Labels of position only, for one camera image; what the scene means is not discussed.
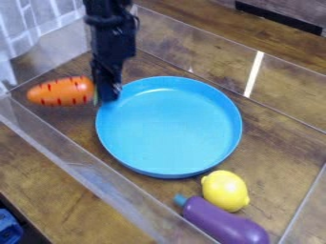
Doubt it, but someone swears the yellow toy lemon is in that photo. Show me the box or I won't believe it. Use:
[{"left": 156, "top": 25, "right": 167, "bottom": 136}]
[{"left": 202, "top": 170, "right": 250, "bottom": 213}]

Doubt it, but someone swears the clear acrylic enclosure wall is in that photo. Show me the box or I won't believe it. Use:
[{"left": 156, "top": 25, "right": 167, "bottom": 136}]
[{"left": 0, "top": 4, "right": 326, "bottom": 244}]

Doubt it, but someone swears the white checkered curtain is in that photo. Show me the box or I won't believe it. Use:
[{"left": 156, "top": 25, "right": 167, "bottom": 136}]
[{"left": 0, "top": 0, "right": 88, "bottom": 61}]

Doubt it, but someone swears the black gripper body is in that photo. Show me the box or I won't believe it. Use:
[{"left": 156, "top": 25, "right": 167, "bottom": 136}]
[{"left": 82, "top": 0, "right": 140, "bottom": 72}]

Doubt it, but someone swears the orange toy carrot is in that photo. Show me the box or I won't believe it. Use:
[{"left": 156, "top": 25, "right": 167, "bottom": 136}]
[{"left": 27, "top": 75, "right": 95, "bottom": 107}]

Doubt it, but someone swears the purple toy eggplant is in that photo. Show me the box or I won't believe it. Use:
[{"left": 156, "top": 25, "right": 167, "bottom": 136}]
[{"left": 174, "top": 194, "right": 270, "bottom": 244}]

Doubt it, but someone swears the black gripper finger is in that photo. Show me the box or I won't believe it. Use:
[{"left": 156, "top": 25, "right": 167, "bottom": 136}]
[{"left": 92, "top": 61, "right": 123, "bottom": 103}]

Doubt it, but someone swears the blue object at corner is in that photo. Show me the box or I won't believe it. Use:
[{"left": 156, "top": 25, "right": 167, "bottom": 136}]
[{"left": 0, "top": 209, "right": 24, "bottom": 244}]

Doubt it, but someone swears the blue round tray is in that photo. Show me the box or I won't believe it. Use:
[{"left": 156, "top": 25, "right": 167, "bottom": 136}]
[{"left": 95, "top": 76, "right": 243, "bottom": 178}]

